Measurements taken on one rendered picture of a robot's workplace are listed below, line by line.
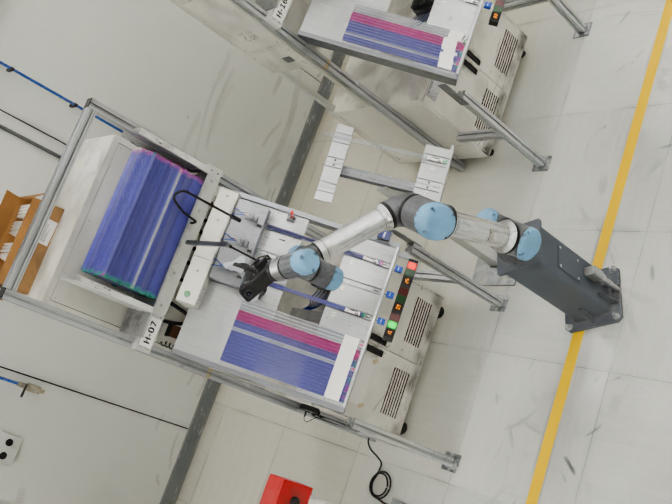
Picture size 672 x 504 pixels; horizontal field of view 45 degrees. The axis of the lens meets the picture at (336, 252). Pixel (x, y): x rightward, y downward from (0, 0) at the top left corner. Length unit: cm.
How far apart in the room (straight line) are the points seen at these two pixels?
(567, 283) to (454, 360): 85
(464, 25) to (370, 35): 40
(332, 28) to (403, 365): 153
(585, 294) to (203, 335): 149
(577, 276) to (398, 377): 99
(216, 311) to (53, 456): 179
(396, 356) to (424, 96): 120
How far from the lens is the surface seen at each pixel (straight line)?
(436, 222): 252
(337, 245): 253
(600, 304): 336
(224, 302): 324
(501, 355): 365
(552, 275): 311
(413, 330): 376
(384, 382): 368
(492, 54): 420
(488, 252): 375
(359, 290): 319
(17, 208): 345
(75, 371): 468
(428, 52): 355
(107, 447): 485
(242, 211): 326
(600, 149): 384
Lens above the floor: 280
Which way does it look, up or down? 37 degrees down
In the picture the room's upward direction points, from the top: 60 degrees counter-clockwise
